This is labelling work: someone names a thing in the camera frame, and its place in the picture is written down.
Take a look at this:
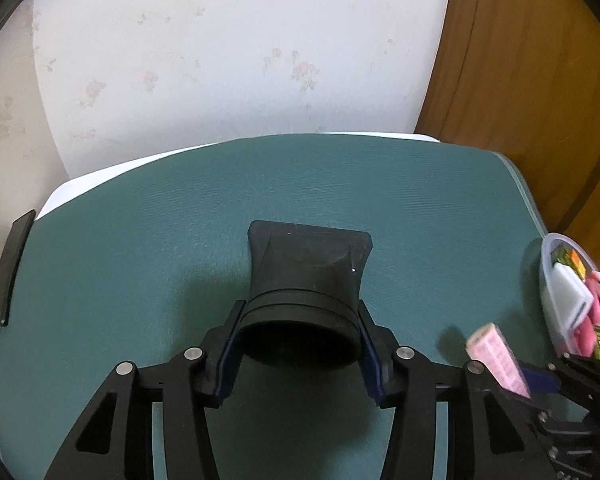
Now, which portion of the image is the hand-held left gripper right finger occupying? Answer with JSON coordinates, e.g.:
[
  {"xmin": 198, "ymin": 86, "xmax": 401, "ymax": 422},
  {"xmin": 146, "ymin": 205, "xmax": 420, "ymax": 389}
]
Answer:
[{"xmin": 356, "ymin": 300, "xmax": 556, "ymax": 480}]

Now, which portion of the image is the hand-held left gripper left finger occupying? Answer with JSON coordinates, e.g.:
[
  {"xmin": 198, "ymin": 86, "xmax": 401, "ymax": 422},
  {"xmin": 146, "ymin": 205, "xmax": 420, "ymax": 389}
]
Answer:
[{"xmin": 42, "ymin": 299, "xmax": 246, "ymax": 480}]

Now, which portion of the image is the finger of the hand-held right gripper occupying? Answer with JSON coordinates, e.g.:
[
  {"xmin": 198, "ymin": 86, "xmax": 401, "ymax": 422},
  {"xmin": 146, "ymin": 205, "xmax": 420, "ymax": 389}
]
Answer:
[
  {"xmin": 521, "ymin": 352, "xmax": 600, "ymax": 406},
  {"xmin": 497, "ymin": 385, "xmax": 588, "ymax": 461}
]

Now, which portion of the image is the pink ridged block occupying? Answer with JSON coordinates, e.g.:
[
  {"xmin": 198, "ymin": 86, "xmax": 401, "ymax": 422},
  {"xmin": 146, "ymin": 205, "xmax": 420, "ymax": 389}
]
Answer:
[{"xmin": 466, "ymin": 323, "xmax": 531, "ymax": 399}]

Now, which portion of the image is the pink plastic item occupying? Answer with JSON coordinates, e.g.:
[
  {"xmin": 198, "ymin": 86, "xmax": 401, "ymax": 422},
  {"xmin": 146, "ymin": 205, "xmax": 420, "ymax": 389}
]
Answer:
[{"xmin": 574, "ymin": 310, "xmax": 600, "ymax": 357}]

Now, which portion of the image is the clear plastic bowl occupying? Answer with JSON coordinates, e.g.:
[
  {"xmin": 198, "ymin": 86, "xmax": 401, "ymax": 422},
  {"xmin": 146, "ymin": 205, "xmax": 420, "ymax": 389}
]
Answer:
[{"xmin": 538, "ymin": 232, "xmax": 600, "ymax": 367}]

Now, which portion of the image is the white rectangular box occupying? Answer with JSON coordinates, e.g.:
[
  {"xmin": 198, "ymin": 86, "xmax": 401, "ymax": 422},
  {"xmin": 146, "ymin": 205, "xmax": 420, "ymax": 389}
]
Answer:
[{"xmin": 547, "ymin": 262, "xmax": 595, "ymax": 334}]

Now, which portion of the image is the black rubber cup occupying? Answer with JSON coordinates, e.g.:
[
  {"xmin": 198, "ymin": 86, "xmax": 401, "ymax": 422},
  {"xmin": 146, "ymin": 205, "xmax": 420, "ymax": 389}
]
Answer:
[{"xmin": 240, "ymin": 220, "xmax": 372, "ymax": 369}]

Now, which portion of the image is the green mat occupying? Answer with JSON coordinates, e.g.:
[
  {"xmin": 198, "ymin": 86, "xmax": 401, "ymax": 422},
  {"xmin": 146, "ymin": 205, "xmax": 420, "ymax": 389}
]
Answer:
[{"xmin": 0, "ymin": 133, "xmax": 552, "ymax": 480}]

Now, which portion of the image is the black phone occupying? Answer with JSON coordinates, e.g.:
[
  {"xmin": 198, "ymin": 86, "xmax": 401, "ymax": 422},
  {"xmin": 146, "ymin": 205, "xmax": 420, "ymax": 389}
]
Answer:
[{"xmin": 0, "ymin": 210, "xmax": 36, "ymax": 329}]

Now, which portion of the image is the wooden panel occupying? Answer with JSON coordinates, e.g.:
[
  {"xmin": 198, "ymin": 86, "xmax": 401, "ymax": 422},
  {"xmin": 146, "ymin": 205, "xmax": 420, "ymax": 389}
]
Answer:
[{"xmin": 415, "ymin": 0, "xmax": 600, "ymax": 281}]

